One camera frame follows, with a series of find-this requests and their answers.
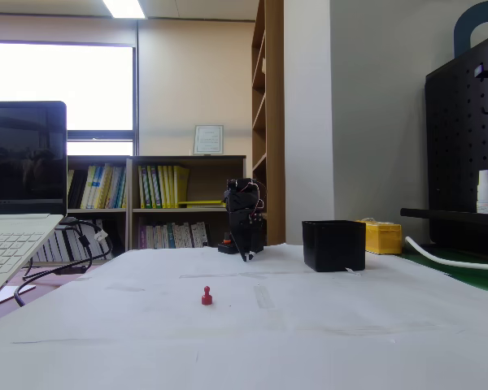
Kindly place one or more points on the black square container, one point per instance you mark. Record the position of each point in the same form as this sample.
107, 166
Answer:
333, 245

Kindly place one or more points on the white plastic bottle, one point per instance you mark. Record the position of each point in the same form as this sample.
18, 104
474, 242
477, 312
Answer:
485, 195

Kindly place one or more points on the mixed colour book row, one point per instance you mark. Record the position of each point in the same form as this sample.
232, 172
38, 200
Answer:
97, 187

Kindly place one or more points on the black pegboard shelf rail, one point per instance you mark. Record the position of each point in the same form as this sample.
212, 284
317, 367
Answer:
451, 214

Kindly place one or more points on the white card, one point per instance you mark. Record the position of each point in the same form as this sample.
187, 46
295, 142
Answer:
12, 293

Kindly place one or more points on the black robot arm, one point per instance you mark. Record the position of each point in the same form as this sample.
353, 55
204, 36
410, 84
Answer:
240, 199

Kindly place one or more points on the flat yellow book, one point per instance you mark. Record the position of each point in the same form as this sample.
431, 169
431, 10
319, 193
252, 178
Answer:
203, 203

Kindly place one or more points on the dark teal arch panel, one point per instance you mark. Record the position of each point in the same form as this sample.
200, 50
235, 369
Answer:
461, 32

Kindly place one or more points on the green desk mat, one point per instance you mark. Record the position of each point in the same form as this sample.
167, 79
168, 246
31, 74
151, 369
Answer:
473, 277

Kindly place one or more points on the white laptop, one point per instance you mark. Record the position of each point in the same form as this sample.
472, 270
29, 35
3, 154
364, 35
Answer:
24, 162

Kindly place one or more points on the orange black clamp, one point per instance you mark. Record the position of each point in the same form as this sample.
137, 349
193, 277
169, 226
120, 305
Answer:
226, 245

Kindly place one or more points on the yellow cardboard box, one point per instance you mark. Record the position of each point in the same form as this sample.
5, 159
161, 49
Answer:
384, 239

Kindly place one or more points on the low wooden bookshelf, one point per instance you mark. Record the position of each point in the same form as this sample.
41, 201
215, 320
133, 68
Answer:
97, 215
211, 183

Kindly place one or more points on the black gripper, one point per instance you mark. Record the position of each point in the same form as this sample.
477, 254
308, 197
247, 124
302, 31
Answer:
242, 228

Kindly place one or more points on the white paper table cover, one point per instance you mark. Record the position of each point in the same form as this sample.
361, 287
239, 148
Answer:
244, 337

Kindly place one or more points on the white binder row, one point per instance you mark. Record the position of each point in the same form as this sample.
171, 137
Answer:
61, 248

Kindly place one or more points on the yellow green book row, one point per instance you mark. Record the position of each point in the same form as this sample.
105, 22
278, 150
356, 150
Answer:
162, 187

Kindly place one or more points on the window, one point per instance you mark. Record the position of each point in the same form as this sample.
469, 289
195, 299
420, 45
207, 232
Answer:
61, 85

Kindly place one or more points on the black pegboard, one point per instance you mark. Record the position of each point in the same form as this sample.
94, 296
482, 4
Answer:
459, 142

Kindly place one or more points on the tall wooden bookshelf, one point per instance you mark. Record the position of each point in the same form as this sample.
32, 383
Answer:
274, 122

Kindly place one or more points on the small red pawn piece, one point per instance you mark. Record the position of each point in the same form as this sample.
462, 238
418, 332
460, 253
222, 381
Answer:
206, 300

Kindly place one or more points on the ceiling light panel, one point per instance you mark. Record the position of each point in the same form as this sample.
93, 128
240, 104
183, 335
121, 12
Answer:
124, 8

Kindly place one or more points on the purple white book row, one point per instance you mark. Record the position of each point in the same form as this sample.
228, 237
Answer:
175, 235

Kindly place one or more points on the framed certificate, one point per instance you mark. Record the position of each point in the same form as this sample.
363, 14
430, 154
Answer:
208, 140

